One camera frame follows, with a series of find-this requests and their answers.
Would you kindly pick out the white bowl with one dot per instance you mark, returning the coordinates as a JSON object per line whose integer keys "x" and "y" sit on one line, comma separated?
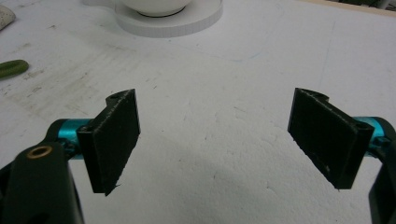
{"x": 155, "y": 6}

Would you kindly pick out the white round base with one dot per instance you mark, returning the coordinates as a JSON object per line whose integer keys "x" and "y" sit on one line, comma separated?
{"x": 174, "y": 21}

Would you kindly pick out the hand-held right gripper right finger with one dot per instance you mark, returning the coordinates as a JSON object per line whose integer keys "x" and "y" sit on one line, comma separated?
{"x": 327, "y": 137}

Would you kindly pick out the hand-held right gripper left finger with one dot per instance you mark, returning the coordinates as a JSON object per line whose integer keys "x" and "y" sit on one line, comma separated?
{"x": 112, "y": 140}

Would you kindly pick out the green vegetable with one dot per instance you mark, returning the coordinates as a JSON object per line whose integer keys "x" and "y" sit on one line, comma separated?
{"x": 12, "y": 68}

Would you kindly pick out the speckled beige object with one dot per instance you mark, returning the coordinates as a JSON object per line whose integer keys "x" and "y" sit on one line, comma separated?
{"x": 5, "y": 17}

